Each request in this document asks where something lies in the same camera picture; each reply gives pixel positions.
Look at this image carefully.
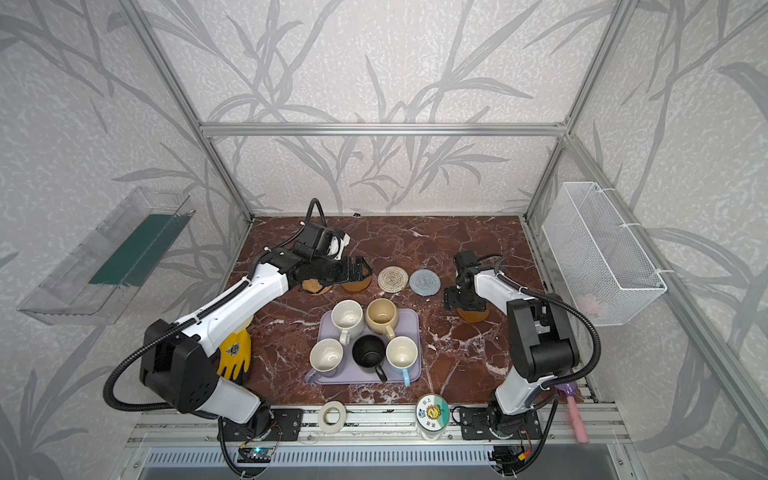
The amber brown coaster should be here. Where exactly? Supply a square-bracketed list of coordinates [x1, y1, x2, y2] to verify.
[457, 308, 490, 324]

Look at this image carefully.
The woven cork coaster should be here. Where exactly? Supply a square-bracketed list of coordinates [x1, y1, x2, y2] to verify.
[301, 279, 331, 295]

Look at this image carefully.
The grey round coaster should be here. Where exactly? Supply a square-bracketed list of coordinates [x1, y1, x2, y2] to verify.
[409, 269, 441, 297]

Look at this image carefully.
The brown wooden coaster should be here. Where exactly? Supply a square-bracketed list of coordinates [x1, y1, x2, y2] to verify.
[341, 276, 373, 294]

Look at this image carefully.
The beige spiral woven coaster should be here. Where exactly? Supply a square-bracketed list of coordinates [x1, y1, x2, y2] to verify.
[377, 266, 409, 294]

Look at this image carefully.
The beige mug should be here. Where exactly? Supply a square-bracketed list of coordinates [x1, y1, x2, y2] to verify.
[365, 298, 399, 340]

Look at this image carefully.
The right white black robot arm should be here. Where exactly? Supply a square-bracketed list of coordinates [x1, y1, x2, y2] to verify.
[444, 250, 602, 416]

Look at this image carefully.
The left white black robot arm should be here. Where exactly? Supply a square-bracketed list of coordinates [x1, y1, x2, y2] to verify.
[103, 222, 372, 430]

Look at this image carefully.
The lavender plastic tray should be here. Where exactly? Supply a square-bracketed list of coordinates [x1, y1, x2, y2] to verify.
[304, 307, 423, 386]

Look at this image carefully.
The black mug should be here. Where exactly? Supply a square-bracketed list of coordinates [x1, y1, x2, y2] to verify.
[352, 335, 388, 383]

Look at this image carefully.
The round lidded container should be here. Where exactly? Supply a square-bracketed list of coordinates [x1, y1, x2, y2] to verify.
[415, 394, 451, 441]

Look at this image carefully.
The yellow work glove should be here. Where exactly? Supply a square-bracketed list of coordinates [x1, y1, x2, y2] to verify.
[217, 330, 251, 385]

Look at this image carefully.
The pink object in basket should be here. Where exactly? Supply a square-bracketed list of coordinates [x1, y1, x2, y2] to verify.
[578, 294, 603, 318]

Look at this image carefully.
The white tape roll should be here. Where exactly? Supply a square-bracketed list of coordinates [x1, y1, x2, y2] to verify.
[317, 401, 347, 435]

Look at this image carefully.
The pink purple spatula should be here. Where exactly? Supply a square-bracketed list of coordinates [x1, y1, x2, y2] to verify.
[556, 382, 590, 444]

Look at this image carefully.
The white mug blue handle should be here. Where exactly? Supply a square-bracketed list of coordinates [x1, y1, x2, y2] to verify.
[386, 336, 418, 387]

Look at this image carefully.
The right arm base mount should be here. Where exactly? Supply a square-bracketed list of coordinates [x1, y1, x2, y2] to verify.
[456, 405, 543, 441]

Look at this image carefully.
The white wire mesh basket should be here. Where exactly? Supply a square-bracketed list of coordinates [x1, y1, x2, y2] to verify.
[542, 182, 667, 326]

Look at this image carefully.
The aluminium front rail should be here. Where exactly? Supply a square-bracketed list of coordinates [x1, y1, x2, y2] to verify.
[126, 403, 631, 447]

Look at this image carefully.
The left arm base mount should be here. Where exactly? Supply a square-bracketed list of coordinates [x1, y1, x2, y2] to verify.
[217, 408, 303, 443]

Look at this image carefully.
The clear plastic wall bin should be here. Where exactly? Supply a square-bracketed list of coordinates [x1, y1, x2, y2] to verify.
[18, 187, 196, 326]

